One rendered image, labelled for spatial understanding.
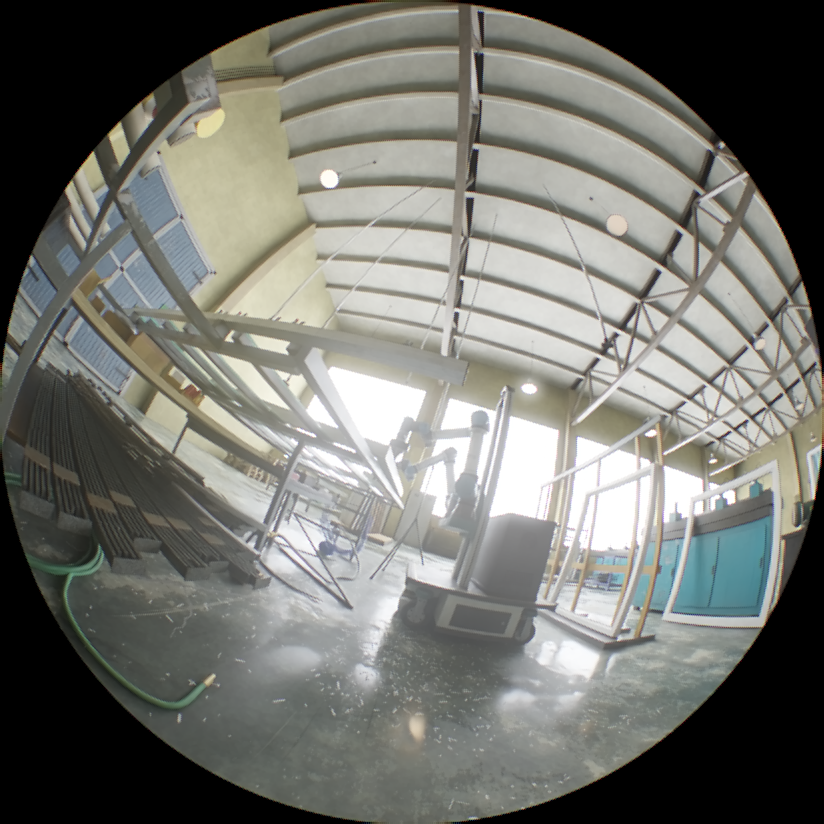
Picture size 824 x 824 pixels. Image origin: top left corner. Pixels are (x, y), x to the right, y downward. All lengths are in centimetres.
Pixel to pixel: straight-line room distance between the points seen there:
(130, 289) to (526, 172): 971
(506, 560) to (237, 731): 145
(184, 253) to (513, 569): 800
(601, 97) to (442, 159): 480
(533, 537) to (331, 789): 152
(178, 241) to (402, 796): 782
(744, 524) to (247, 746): 361
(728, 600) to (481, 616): 275
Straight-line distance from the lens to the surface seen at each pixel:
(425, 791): 73
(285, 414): 152
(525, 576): 166
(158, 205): 740
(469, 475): 138
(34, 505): 54
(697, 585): 368
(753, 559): 339
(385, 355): 44
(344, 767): 71
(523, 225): 822
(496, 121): 785
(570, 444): 1133
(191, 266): 755
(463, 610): 151
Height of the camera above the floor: 59
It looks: 25 degrees up
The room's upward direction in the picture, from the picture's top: 21 degrees clockwise
